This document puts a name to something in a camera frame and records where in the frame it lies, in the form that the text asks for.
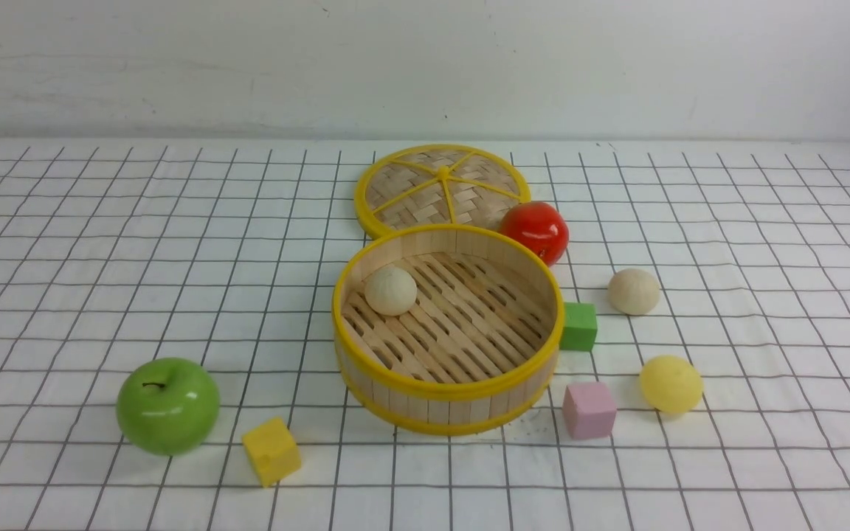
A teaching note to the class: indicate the pink cube block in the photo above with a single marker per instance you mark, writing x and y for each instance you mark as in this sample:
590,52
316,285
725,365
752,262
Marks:
589,410

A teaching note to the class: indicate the green apple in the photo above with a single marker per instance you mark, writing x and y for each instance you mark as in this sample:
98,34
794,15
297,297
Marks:
168,406

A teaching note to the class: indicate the red tomato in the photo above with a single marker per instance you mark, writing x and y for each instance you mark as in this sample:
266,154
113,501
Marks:
539,227

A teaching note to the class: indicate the green cube block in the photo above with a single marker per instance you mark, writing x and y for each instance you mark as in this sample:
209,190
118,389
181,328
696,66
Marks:
580,327

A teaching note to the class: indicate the white bun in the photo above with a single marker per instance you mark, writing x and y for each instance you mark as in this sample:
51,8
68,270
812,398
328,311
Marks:
633,291
391,291

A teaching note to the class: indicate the white grid tablecloth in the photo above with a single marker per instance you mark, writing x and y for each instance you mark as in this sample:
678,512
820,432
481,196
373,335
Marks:
114,254

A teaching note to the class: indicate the yellow bun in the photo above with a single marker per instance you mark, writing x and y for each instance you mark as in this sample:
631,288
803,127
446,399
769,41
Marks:
671,385

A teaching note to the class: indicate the yellow cube block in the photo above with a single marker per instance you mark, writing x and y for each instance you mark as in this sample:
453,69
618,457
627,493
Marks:
272,452

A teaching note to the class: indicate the bamboo steamer tray yellow rim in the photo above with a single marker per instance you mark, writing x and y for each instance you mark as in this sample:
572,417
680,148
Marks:
478,348

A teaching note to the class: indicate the woven bamboo steamer lid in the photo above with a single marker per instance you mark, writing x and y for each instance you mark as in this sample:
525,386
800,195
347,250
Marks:
437,184

